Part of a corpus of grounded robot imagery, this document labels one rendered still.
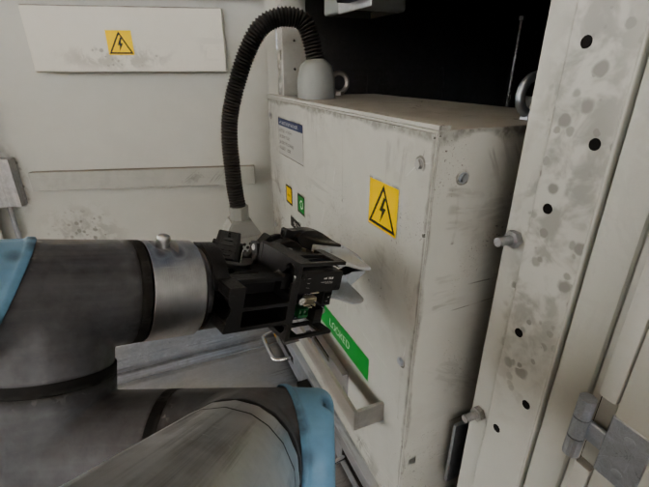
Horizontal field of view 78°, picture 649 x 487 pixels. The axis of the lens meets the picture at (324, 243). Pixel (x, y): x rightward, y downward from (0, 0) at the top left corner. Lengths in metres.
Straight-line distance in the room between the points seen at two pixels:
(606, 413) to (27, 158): 1.02
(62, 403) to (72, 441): 0.02
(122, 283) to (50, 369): 0.06
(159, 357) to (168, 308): 0.67
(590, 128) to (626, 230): 0.07
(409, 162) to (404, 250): 0.08
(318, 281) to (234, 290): 0.08
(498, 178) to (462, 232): 0.06
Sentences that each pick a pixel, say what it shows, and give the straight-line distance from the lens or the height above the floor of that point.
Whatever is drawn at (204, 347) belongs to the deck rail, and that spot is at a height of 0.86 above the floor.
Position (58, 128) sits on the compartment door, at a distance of 1.00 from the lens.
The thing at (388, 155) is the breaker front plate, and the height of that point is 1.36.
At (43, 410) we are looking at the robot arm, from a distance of 0.29.
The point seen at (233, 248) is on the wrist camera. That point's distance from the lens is 0.39.
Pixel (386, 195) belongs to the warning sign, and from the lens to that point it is 0.41.
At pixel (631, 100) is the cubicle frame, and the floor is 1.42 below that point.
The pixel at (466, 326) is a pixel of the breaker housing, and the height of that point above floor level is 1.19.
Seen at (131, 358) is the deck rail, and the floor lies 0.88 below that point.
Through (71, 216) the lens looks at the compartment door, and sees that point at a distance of 1.05.
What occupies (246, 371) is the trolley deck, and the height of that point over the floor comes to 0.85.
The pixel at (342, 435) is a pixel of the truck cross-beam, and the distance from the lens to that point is 0.67.
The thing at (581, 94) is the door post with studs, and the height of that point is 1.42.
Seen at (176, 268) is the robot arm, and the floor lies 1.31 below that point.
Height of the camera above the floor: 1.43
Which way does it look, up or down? 23 degrees down
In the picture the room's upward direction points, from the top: straight up
